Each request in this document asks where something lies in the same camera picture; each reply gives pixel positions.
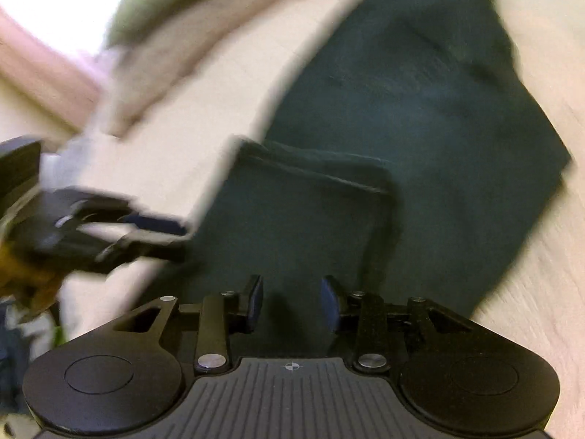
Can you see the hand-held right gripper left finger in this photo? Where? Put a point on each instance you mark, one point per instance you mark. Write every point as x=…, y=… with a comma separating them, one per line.
x=256, y=304

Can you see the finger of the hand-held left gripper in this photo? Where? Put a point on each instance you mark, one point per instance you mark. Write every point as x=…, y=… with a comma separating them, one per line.
x=146, y=249
x=151, y=223

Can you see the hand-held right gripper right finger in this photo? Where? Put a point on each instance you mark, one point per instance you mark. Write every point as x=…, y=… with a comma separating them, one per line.
x=330, y=304

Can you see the dark green pants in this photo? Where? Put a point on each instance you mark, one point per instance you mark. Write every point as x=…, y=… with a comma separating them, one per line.
x=402, y=146

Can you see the bright green item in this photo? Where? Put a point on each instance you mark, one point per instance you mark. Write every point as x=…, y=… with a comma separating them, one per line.
x=58, y=334

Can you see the beige cloth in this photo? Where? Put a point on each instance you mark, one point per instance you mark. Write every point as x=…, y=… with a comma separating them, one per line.
x=173, y=59

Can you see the dark blue cloth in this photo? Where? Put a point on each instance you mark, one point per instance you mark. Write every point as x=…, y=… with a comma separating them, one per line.
x=11, y=366

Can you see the green cloth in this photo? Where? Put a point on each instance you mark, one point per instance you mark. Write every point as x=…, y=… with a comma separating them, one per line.
x=151, y=4

